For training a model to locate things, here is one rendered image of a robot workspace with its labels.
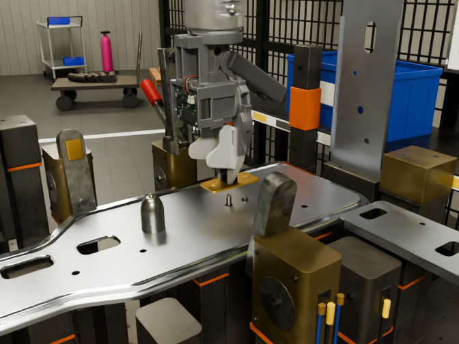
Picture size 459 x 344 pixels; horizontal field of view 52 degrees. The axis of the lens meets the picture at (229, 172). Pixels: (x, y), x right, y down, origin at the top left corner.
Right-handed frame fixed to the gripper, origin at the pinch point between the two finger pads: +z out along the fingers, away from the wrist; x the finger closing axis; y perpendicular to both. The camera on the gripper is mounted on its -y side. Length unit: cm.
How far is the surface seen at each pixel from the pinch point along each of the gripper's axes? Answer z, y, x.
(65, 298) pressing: 5.4, 27.3, 8.2
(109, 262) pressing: 5.1, 20.9, 4.7
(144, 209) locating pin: 1.9, 14.0, 0.5
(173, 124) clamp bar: -4.3, 1.6, -13.6
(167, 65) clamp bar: -13.7, 1.3, -15.0
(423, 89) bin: -6.7, -44.7, 0.9
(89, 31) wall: 47, -235, -721
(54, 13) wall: 18, -189, -737
